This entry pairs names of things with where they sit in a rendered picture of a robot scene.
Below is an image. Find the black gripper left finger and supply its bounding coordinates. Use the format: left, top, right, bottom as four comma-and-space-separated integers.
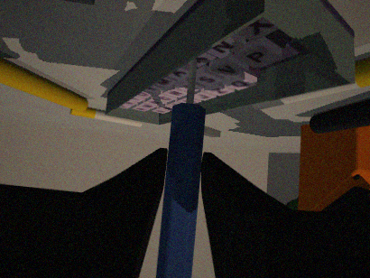
0, 148, 168, 278

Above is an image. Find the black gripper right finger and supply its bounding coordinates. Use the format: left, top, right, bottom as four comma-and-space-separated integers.
201, 152, 370, 278

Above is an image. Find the dark blue stylus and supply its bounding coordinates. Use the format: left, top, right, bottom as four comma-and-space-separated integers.
156, 78, 206, 278

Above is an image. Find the keyboard with white letter keys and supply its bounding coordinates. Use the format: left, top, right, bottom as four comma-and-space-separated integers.
105, 0, 356, 125

